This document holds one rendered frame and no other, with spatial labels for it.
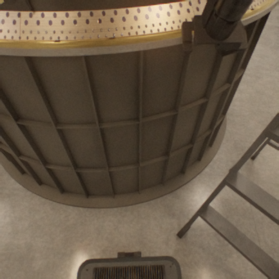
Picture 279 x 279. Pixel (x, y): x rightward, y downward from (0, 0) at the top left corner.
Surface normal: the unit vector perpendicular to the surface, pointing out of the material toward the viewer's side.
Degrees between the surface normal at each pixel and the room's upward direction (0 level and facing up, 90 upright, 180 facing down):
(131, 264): 0
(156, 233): 0
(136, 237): 0
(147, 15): 43
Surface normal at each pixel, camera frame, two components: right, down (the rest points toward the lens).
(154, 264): 0.00, -0.63
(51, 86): -0.07, 0.77
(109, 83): 0.15, 0.77
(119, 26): 0.15, 0.05
